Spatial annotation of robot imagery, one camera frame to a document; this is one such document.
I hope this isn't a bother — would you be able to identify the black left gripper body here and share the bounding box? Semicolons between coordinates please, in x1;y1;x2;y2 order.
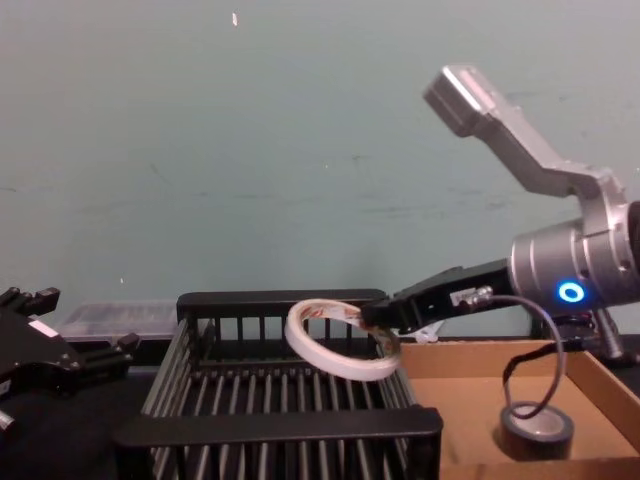
0;304;85;401

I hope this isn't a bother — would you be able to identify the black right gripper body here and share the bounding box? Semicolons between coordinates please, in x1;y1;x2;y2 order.
398;258;515;327

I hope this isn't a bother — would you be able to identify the roll of white tape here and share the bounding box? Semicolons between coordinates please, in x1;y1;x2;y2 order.
283;297;402;384

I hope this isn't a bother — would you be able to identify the roll of silver tape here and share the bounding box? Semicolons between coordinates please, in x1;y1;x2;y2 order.
499;400;575;461

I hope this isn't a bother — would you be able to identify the clear plastic case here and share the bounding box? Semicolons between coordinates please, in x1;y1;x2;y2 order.
58;299;180;344

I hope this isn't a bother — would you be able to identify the shallow brown cardboard tray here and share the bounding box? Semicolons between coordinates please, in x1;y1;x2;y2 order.
394;339;640;480

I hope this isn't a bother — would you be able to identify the black rack with steel bars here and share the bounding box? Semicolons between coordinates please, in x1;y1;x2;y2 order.
112;288;445;480

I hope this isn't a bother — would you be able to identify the thin dark right gripper cable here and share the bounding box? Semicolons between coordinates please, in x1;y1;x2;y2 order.
452;283;597;422

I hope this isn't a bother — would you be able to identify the black corded tool, red switch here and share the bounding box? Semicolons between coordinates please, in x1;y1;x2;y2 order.
529;305;640;366

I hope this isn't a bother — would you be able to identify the plain pale wall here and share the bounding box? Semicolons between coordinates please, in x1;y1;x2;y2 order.
0;0;640;346

